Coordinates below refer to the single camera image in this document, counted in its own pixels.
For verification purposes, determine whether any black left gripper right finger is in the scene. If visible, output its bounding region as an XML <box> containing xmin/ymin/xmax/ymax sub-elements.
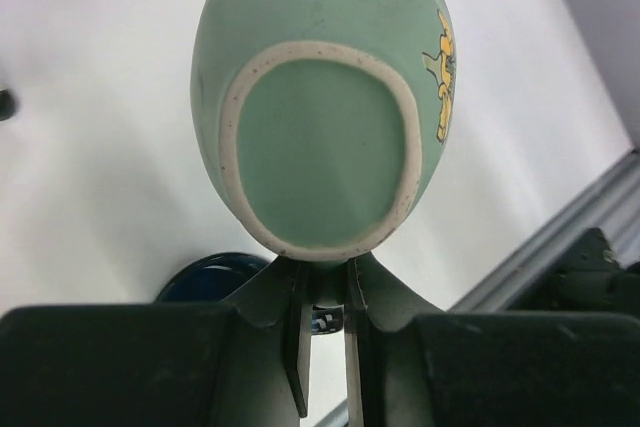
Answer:
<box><xmin>345</xmin><ymin>256</ymin><xmax>639</xmax><ymax>426</ymax></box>

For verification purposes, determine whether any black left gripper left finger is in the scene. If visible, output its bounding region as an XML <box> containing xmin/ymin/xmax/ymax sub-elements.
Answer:
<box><xmin>1</xmin><ymin>257</ymin><xmax>311</xmax><ymax>426</ymax></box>

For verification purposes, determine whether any mint green cup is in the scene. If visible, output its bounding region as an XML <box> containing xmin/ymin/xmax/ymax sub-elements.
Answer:
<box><xmin>190</xmin><ymin>0</ymin><xmax>459</xmax><ymax>308</ymax></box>

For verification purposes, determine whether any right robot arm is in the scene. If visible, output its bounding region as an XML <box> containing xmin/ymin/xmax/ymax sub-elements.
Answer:
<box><xmin>508</xmin><ymin>228</ymin><xmax>639</xmax><ymax>317</ymax></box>

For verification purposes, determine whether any stainless steel dish rack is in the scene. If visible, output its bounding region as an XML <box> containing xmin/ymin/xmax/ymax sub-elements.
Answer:
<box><xmin>0</xmin><ymin>89</ymin><xmax>17</xmax><ymax>122</ymax></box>

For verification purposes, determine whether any dark blue speckled mug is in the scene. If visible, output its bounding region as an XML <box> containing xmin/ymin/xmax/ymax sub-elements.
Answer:
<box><xmin>158</xmin><ymin>251</ymin><xmax>346</xmax><ymax>336</ymax></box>

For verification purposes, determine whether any aluminium mounting rail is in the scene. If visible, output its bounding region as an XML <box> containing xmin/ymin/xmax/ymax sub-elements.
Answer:
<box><xmin>324</xmin><ymin>153</ymin><xmax>639</xmax><ymax>426</ymax></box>

